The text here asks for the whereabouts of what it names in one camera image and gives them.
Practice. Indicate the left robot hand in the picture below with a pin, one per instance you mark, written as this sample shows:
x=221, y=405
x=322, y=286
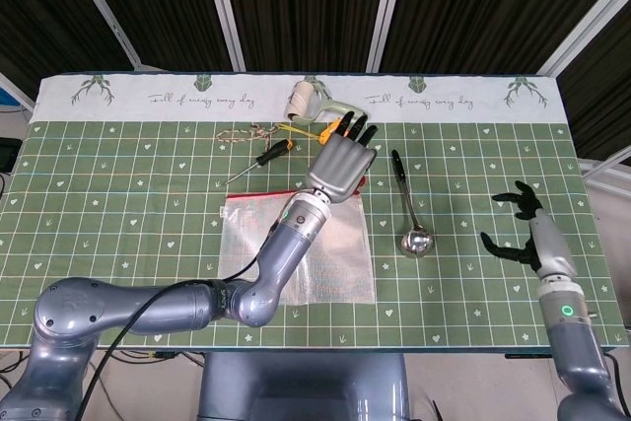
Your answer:
x=342, y=164

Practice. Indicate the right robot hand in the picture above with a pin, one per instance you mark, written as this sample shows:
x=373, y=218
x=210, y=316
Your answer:
x=552, y=243

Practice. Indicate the clear mesh zipper pouch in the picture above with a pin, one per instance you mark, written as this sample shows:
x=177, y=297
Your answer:
x=345, y=253

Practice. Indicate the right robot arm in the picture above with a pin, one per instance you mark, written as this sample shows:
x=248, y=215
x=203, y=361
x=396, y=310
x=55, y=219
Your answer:
x=572, y=342

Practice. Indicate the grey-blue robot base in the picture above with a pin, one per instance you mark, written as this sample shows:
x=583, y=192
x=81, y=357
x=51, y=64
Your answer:
x=301, y=386

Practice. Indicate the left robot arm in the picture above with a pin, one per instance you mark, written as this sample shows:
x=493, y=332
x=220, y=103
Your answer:
x=162, y=307

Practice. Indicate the yellow tape measure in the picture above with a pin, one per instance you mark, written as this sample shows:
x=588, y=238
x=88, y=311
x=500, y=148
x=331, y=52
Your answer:
x=329, y=134

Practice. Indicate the pale green lint roller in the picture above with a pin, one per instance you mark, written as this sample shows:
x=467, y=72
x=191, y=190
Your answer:
x=301, y=98

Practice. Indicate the black partition panel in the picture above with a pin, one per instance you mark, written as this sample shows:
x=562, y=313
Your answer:
x=158, y=2
x=483, y=2
x=34, y=7
x=606, y=71
x=305, y=2

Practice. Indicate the green grid tablecloth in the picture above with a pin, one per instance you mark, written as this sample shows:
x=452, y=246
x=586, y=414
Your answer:
x=123, y=204

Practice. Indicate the black device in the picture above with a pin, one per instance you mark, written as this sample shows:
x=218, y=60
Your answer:
x=7, y=152

